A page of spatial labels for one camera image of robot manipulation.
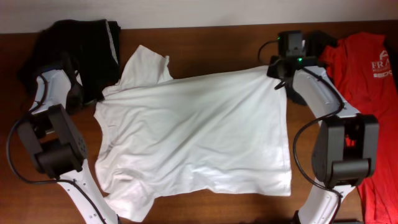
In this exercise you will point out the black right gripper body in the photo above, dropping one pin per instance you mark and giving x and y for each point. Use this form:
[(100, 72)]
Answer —
[(277, 70)]

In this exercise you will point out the white t-shirt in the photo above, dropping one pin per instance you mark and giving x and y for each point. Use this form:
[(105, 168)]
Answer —
[(225, 132)]

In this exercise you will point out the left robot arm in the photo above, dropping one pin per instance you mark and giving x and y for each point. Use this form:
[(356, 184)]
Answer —
[(57, 148)]

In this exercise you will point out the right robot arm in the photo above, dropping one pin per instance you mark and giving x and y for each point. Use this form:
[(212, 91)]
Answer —
[(346, 147)]

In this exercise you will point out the dark green t-shirt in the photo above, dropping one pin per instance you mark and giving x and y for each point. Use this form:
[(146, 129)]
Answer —
[(363, 65)]

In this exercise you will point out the red printed t-shirt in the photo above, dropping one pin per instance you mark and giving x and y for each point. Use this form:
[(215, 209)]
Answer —
[(379, 192)]

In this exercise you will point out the folded black garment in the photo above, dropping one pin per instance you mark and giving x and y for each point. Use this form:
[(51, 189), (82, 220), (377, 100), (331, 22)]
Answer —
[(91, 46)]

